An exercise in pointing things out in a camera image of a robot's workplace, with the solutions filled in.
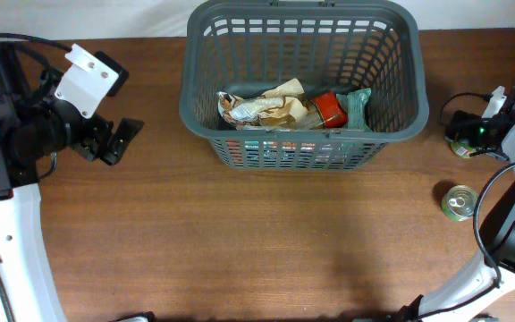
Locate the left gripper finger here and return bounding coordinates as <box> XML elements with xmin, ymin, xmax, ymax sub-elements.
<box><xmin>100</xmin><ymin>118</ymin><xmax>145</xmax><ymax>166</ymax></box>
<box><xmin>94</xmin><ymin>51</ymin><xmax>130</xmax><ymax>97</ymax></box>

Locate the green lidded glass jar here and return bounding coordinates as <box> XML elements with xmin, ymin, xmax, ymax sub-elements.
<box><xmin>450</xmin><ymin>140</ymin><xmax>477</xmax><ymax>159</ymax></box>

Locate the grey plastic shopping basket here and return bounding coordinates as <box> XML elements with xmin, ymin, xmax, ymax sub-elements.
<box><xmin>179</xmin><ymin>0</ymin><xmax>430</xmax><ymax>173</ymax></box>

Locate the mint green wipes packet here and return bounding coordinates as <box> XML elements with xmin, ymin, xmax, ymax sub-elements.
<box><xmin>336</xmin><ymin>88</ymin><xmax>372</xmax><ymax>132</ymax></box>

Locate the orange spaghetti packet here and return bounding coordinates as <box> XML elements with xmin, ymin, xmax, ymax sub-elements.
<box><xmin>291</xmin><ymin>91</ymin><xmax>349</xmax><ymax>130</ymax></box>

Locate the beige paper snack bag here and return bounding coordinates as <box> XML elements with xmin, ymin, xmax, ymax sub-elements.
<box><xmin>216</xmin><ymin>78</ymin><xmax>308</xmax><ymax>130</ymax></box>

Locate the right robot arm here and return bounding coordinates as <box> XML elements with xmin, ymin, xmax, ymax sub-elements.
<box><xmin>392</xmin><ymin>86</ymin><xmax>515</xmax><ymax>321</ymax></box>

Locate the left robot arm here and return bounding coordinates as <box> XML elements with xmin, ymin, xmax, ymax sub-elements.
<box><xmin>0</xmin><ymin>33</ymin><xmax>143</xmax><ymax>321</ymax></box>

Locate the silver tin can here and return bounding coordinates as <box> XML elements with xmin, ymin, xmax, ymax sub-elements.
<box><xmin>441</xmin><ymin>185</ymin><xmax>478</xmax><ymax>222</ymax></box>

